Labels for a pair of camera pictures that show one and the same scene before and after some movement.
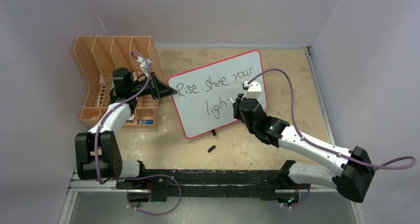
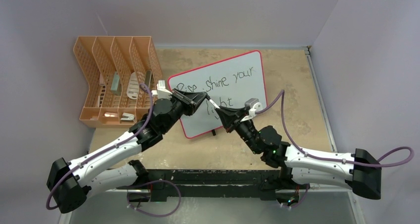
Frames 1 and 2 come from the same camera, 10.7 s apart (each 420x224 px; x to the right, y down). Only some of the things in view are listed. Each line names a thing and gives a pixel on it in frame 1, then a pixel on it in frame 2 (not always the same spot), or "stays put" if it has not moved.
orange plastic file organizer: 98,56 stays put
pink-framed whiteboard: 205,95 stays put
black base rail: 211,184 stays put
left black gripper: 158,89 to 191,101
